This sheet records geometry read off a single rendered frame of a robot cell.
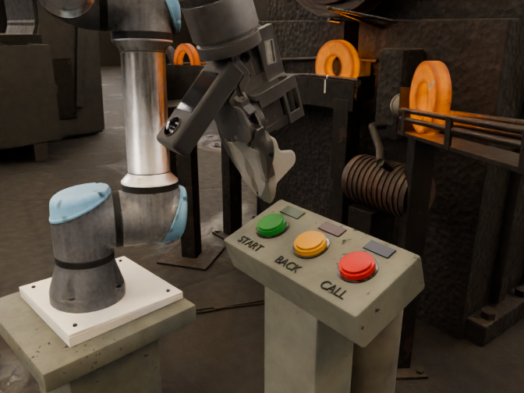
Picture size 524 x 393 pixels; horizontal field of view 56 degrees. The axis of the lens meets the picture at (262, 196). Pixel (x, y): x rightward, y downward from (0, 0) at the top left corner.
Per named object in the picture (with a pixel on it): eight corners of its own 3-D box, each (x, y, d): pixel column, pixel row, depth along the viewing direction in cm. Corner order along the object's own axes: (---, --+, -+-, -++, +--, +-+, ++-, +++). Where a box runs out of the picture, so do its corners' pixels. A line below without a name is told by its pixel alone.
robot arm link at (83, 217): (53, 243, 104) (47, 182, 100) (119, 236, 109) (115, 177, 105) (51, 267, 93) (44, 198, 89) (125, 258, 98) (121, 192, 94)
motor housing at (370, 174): (359, 317, 153) (371, 149, 136) (419, 352, 137) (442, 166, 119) (329, 332, 145) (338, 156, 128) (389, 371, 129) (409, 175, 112)
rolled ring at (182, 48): (185, 96, 221) (191, 95, 223) (199, 67, 207) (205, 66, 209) (169, 64, 227) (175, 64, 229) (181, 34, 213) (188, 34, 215)
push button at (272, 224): (274, 219, 69) (271, 209, 68) (294, 228, 66) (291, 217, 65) (253, 235, 67) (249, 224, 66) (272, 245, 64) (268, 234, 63)
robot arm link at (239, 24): (205, 8, 47) (165, 10, 53) (220, 54, 50) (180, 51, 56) (263, -17, 51) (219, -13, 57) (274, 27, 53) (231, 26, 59)
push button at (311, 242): (312, 236, 63) (309, 225, 62) (334, 246, 60) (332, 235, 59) (290, 254, 61) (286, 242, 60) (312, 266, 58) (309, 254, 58)
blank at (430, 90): (428, 144, 113) (413, 145, 113) (419, 84, 117) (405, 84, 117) (457, 113, 98) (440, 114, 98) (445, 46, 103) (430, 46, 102)
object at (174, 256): (168, 241, 207) (157, 64, 184) (227, 249, 200) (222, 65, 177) (143, 262, 189) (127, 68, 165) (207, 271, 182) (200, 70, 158)
